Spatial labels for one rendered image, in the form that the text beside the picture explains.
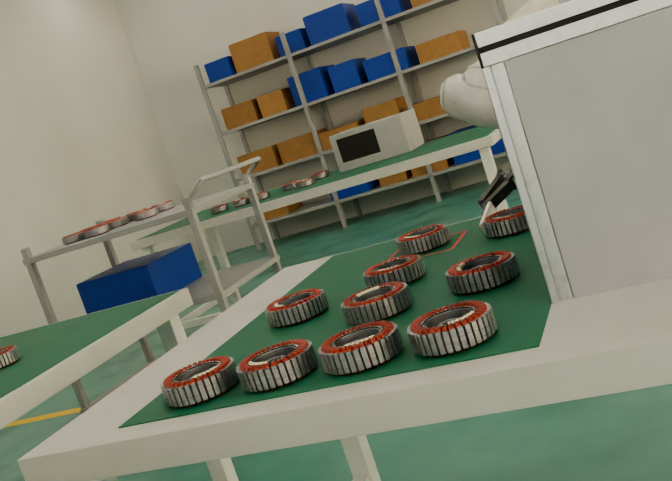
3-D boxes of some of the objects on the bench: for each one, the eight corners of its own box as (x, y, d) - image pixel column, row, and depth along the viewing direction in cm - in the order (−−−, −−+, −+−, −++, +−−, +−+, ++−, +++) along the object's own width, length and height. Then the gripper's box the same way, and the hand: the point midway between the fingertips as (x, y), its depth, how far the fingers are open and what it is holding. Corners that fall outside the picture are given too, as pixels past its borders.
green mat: (333, 256, 205) (333, 255, 205) (582, 191, 182) (582, 190, 182) (118, 428, 119) (118, 427, 119) (539, 347, 96) (538, 345, 96)
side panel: (566, 249, 136) (510, 59, 132) (584, 245, 135) (528, 53, 131) (551, 303, 111) (481, 69, 106) (574, 298, 109) (504, 61, 105)
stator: (502, 225, 172) (497, 208, 172) (551, 216, 165) (546, 198, 164) (477, 242, 164) (471, 224, 163) (527, 233, 157) (522, 215, 156)
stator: (423, 305, 130) (416, 283, 129) (358, 331, 127) (350, 309, 127) (399, 297, 141) (392, 276, 140) (338, 320, 138) (331, 300, 137)
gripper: (594, 150, 170) (572, 229, 157) (495, 173, 186) (468, 247, 173) (578, 123, 166) (555, 202, 154) (479, 149, 182) (450, 223, 169)
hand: (511, 219), depth 164 cm, fingers closed on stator, 11 cm apart
